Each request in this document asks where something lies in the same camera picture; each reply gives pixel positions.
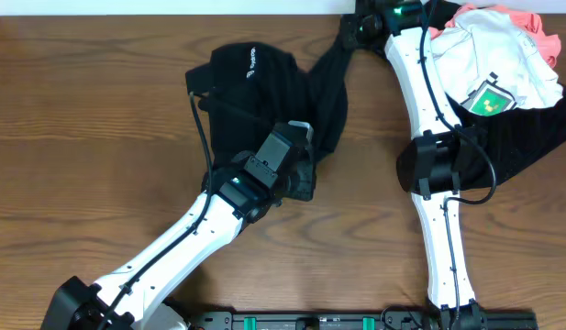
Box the coral pink shirt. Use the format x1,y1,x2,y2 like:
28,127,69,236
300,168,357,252
429,4,561,68

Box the black polo shirt with logo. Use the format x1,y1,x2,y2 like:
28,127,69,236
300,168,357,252
184,41,357,175

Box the black garment under pile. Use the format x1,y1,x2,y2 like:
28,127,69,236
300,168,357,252
425,1,566,183

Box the white shirt with green print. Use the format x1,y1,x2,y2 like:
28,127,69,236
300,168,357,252
431,8,563,116

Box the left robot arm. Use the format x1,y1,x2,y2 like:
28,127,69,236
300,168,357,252
41,154,316,329

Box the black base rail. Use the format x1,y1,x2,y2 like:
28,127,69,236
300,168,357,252
188,304,539,330

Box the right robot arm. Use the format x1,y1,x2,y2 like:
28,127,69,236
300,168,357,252
341,1,487,329

